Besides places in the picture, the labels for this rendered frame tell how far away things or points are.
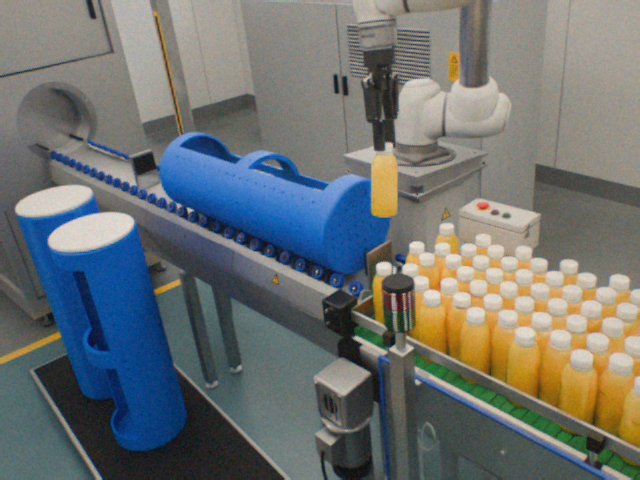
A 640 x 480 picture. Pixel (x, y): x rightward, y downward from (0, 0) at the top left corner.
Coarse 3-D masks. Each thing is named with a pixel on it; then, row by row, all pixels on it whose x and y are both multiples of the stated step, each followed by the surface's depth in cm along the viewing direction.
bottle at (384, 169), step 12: (384, 156) 149; (372, 168) 151; (384, 168) 149; (396, 168) 150; (372, 180) 152; (384, 180) 150; (396, 180) 152; (372, 192) 153; (384, 192) 151; (396, 192) 153; (372, 204) 154; (384, 204) 152; (396, 204) 154; (384, 216) 153
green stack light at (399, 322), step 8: (384, 312) 118; (392, 312) 116; (400, 312) 116; (408, 312) 116; (384, 320) 119; (392, 320) 117; (400, 320) 117; (408, 320) 117; (392, 328) 118; (400, 328) 117; (408, 328) 118
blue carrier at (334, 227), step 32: (192, 160) 210; (224, 160) 240; (256, 160) 194; (288, 160) 203; (192, 192) 210; (224, 192) 196; (256, 192) 185; (288, 192) 177; (320, 192) 170; (352, 192) 168; (256, 224) 188; (288, 224) 175; (320, 224) 166; (352, 224) 172; (384, 224) 182; (320, 256) 171; (352, 256) 176
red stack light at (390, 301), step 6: (414, 288) 116; (384, 294) 116; (390, 294) 114; (396, 294) 114; (402, 294) 114; (408, 294) 114; (414, 294) 116; (384, 300) 117; (390, 300) 115; (396, 300) 115; (402, 300) 114; (408, 300) 115; (414, 300) 117; (384, 306) 117; (390, 306) 116; (396, 306) 115; (402, 306) 115; (408, 306) 116
